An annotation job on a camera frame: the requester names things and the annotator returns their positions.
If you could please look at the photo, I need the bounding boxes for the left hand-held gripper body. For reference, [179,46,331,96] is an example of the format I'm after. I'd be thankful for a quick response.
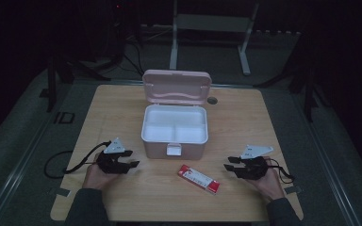
[95,137,135,175]

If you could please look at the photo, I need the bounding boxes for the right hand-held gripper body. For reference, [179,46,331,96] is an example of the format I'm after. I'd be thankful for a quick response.
[235,144,274,181]

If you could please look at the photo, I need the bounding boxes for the red and white packet box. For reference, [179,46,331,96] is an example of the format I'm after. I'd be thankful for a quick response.
[177,164,221,195]

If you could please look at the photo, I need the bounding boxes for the pink storage box with lid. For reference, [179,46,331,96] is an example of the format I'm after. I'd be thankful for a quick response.
[140,69,213,160]

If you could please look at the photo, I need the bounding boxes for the person's left hand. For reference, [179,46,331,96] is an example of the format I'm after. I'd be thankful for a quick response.
[82,153,121,191]

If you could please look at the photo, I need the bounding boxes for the person's right hand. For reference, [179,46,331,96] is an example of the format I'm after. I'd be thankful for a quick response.
[244,155,287,202]

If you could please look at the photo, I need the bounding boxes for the grey tape strip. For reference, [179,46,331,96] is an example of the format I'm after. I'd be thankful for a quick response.
[283,186,304,195]
[47,186,72,198]

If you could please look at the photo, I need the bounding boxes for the black stand with legs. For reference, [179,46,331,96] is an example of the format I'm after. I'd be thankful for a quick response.
[254,31,326,124]

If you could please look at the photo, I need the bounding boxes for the black tripod stand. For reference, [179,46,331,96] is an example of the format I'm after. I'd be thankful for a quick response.
[45,55,111,113]

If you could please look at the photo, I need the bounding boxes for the white metal stand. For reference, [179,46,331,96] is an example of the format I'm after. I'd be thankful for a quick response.
[169,0,261,76]

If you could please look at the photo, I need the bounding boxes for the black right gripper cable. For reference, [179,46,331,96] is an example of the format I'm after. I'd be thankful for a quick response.
[265,157,296,185]

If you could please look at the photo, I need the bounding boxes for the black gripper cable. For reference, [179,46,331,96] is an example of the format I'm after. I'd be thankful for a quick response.
[265,157,296,185]
[43,140,111,180]

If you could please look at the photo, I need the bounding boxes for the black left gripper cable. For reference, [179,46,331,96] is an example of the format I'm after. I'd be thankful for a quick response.
[43,140,111,180]

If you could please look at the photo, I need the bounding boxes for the black floor cables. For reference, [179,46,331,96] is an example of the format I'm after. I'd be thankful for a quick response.
[118,39,145,78]

